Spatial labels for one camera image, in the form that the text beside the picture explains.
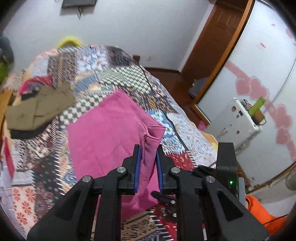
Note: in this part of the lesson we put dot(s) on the black cloth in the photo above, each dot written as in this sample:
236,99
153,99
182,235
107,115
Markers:
25,134

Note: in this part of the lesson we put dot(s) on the brown wooden door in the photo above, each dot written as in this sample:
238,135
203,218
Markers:
208,41

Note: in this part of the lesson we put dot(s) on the pink pants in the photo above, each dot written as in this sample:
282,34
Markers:
104,139

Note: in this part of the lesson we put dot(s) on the yellow cushion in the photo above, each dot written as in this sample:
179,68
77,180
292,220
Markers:
67,41

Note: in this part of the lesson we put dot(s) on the red cloth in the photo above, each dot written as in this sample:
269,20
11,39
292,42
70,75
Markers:
37,81

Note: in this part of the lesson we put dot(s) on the white stickered case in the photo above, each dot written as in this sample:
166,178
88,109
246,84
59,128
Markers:
231,122

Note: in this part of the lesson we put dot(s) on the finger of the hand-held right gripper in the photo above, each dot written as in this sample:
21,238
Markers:
165,199
204,171

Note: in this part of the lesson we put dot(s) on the olive green pants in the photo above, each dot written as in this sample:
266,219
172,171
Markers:
39,106

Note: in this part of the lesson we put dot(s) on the green patterned bag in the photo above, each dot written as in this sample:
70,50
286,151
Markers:
3,69

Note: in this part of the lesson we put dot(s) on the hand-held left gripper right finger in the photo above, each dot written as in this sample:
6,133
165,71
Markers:
159,171

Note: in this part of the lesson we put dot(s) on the small black monitor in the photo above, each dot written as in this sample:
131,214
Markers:
78,2

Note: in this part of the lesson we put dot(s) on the grey bag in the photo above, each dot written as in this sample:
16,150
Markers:
198,89

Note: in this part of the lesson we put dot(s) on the wooden bed post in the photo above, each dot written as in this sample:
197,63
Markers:
137,58

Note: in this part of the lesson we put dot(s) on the white sliding wardrobe door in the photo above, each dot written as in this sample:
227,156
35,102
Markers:
266,62

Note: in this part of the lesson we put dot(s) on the small brown basket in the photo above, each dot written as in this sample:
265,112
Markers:
259,117

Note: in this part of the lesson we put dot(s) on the yellow wooden lap desk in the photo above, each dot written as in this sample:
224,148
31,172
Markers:
4,104

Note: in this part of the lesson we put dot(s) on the pink heart sticker garland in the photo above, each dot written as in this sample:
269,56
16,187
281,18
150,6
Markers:
242,87

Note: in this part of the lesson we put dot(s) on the green bottle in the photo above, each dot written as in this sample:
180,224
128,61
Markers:
256,106

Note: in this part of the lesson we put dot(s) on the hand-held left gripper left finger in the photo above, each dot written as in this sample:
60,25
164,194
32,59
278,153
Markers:
137,171

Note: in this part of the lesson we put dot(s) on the patchwork printed blanket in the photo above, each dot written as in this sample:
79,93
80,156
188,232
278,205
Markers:
129,76

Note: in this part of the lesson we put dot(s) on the white paper notice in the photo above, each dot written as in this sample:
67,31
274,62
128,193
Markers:
262,45

